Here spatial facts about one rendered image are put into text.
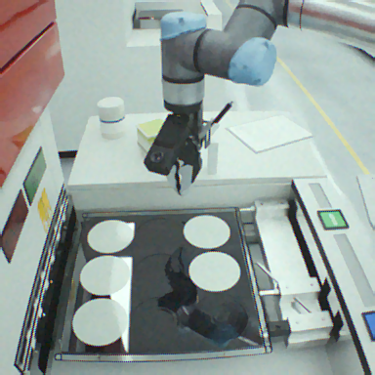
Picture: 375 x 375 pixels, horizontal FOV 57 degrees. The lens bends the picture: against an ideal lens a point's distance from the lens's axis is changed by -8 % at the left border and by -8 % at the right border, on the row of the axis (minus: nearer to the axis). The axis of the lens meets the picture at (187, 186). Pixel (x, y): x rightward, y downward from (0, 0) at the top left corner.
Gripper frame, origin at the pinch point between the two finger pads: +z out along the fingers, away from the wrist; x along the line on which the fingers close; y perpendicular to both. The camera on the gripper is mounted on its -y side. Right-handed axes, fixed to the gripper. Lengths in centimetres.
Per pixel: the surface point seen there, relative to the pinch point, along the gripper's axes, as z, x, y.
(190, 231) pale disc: 9.1, -3.1, -1.1
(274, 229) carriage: 11.2, -19.4, 9.7
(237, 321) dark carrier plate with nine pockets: 9.3, -20.1, -18.1
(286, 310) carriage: 11.2, -27.6, -10.9
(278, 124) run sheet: 2.4, -10.7, 43.1
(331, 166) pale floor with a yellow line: 99, -31, 185
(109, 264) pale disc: 9.2, 7.8, -16.5
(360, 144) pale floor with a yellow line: 99, -51, 231
